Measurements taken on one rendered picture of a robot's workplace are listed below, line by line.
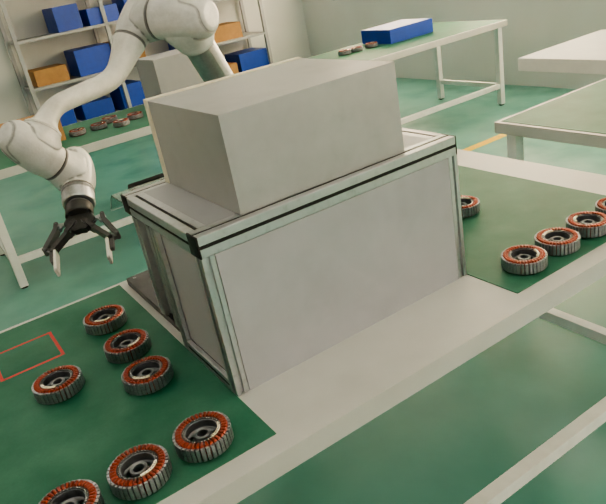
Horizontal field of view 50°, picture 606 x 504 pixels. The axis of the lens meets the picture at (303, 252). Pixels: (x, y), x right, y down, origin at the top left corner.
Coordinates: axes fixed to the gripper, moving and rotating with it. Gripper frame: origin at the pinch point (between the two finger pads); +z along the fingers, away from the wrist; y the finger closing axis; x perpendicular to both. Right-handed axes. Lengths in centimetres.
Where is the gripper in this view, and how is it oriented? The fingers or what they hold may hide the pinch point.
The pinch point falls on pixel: (83, 263)
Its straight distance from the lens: 175.9
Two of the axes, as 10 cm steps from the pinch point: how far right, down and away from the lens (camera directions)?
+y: -9.6, 2.4, -1.1
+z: 2.6, 7.7, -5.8
